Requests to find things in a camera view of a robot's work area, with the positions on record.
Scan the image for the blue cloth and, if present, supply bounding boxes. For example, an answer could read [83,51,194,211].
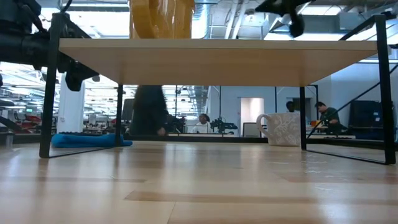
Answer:
[51,133,133,149]

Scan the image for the grey office chair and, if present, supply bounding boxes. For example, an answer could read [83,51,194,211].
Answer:
[242,122,262,138]

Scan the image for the wooden shelf with black legs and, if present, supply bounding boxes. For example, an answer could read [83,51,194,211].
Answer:
[39,12,396,166]

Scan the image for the white round pillar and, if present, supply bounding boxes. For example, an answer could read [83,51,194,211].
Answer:
[57,73,86,134]

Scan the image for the white floral patterned mug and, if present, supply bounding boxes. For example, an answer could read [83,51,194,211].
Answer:
[256,112,302,147]

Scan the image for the large black screen panel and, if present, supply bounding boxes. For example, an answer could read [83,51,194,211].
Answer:
[348,100,386,129]

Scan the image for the person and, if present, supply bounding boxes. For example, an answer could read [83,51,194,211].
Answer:
[129,85,169,136]
[192,113,211,134]
[314,101,343,129]
[285,101,300,114]

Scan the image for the black background computer monitor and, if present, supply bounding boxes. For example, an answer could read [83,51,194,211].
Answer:
[121,98,135,122]

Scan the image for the small grey container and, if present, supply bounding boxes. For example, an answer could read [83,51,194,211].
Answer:
[4,132,15,149]

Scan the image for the black aluminium table frame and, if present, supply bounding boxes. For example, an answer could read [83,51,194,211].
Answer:
[0,132,398,151]

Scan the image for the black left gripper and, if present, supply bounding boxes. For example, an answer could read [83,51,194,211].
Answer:
[57,55,100,93]

